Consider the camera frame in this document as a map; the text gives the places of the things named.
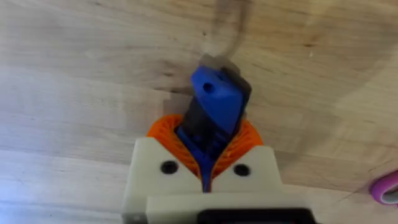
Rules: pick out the pink tape roll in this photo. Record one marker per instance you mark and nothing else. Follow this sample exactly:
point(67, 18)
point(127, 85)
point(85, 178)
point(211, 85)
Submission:
point(385, 187)

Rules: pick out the right gripper white and orange left finger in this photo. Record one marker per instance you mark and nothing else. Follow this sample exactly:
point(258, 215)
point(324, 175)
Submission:
point(149, 174)

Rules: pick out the right gripper white and orange right finger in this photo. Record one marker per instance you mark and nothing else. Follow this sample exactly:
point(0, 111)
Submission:
point(255, 168)

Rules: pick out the blue electric screwdriver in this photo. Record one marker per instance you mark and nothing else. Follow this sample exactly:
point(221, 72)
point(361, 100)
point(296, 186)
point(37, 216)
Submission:
point(214, 109)

